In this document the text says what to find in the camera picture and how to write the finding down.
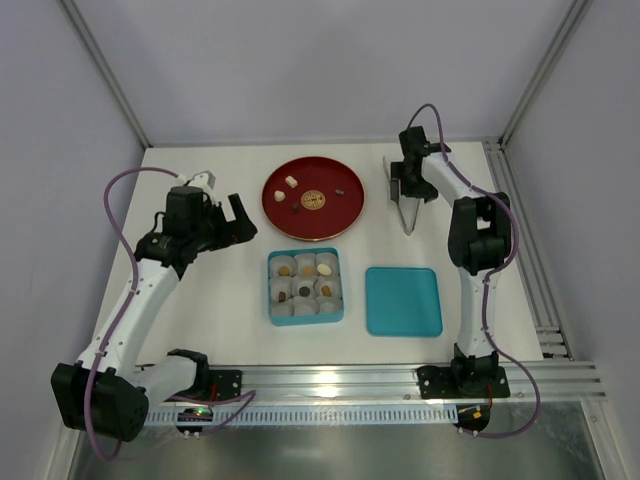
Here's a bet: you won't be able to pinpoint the metal tongs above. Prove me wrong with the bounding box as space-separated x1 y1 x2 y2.
382 157 421 237

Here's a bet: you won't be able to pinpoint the cream oval chocolate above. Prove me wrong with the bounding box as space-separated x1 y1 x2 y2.
317 264 332 276

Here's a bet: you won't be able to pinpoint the teal box lid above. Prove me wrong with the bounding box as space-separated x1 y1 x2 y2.
365 266 443 338

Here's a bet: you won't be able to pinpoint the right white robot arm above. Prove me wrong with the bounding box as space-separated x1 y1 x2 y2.
387 127 512 399

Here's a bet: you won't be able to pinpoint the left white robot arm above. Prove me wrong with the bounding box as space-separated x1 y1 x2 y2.
51 185 257 442

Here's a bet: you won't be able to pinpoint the white chocolate cube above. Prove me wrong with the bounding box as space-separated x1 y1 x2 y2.
285 176 298 188

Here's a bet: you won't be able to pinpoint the red round tray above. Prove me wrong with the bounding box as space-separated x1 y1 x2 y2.
261 156 366 241

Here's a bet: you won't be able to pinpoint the teal box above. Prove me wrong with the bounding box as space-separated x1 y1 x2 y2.
267 247 345 327

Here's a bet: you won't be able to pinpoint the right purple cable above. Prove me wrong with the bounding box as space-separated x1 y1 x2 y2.
405 103 542 439

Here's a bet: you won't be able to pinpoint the purple cable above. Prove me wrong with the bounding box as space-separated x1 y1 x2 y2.
84 167 257 461
405 103 542 439

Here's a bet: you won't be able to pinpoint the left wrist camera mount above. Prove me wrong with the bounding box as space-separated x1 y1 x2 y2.
176 170 216 196

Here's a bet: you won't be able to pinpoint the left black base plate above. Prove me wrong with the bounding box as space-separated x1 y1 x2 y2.
208 369 243 402

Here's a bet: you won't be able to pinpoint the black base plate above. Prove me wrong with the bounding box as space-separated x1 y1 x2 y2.
416 365 511 399
208 369 243 402

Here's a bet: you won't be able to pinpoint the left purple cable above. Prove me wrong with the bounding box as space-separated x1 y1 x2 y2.
84 167 257 461

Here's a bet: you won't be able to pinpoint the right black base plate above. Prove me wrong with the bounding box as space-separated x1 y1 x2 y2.
416 365 511 399

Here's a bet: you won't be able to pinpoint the aluminium rail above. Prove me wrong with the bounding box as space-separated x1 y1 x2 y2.
127 359 609 404

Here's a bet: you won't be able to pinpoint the perforated cable duct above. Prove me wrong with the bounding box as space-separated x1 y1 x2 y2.
145 402 458 428

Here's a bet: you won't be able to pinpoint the right aluminium frame post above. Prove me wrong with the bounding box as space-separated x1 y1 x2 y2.
498 0 592 149

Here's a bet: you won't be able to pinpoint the aluminium frame post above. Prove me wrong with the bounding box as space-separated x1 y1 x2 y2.
498 0 592 149
58 0 152 149

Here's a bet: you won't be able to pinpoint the left aluminium frame post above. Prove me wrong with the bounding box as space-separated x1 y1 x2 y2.
58 0 152 149

